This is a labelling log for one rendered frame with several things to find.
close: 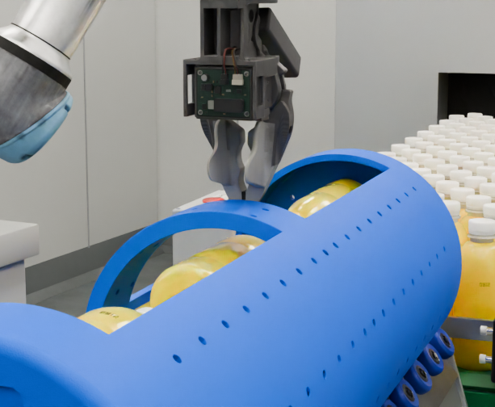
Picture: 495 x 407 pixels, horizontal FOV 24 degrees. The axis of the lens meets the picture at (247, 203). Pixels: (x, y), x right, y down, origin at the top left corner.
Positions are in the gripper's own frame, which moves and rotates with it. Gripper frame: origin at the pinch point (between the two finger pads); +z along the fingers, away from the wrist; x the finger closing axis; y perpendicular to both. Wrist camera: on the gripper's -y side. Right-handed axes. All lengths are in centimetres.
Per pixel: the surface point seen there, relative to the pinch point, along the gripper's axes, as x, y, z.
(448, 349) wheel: 11, -46, 28
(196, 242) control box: -30, -58, 18
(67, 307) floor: -221, -356, 125
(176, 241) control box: -33, -58, 19
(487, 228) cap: 14, -58, 13
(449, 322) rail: 10, -55, 26
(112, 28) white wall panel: -239, -442, 1
